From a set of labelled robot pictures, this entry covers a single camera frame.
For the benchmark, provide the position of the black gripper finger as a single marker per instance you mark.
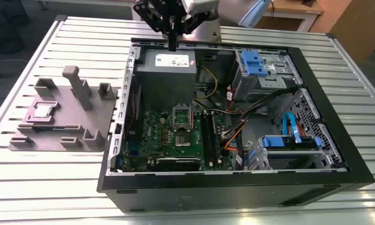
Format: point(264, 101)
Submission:
point(150, 16)
point(194, 23)

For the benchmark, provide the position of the thin metal locking lever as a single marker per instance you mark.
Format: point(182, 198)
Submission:
point(192, 119)

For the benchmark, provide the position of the silver square CPU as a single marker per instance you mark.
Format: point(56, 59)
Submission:
point(43, 111)

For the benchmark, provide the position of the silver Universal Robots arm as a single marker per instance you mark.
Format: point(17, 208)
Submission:
point(207, 30)

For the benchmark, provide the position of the CPU socket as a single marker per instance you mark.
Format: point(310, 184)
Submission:
point(183, 139)

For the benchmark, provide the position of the grey power supply unit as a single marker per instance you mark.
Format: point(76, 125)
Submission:
point(166, 84)

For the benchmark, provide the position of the wooden desk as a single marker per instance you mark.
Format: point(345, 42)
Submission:
point(299, 7)

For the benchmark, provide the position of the metal drive cage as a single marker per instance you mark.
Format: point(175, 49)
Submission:
point(268, 86)

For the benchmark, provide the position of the grey plastic parts rack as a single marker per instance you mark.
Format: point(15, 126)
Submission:
point(68, 110)

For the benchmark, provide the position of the black RAM slot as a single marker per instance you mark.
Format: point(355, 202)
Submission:
point(216, 140)
point(207, 140)

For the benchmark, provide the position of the wooden cabinet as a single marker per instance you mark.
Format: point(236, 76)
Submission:
point(357, 28)

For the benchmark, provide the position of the green motherboard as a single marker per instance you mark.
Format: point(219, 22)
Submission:
point(156, 145)

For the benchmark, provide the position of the green RAM stick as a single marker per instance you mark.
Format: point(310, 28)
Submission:
point(49, 128)

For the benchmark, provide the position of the black graphics card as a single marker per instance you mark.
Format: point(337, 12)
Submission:
point(178, 164)

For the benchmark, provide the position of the hard disk in blue carrier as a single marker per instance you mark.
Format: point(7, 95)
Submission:
point(299, 143)

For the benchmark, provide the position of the metal disk bay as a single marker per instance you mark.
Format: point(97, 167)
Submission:
point(295, 152)

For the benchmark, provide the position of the black open PC case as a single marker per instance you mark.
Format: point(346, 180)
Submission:
point(206, 187)

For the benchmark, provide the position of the white wrist camera black face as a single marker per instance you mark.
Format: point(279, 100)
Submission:
point(194, 8)

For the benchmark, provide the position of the blue plastic drive bracket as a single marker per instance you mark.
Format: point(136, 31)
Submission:
point(252, 63)

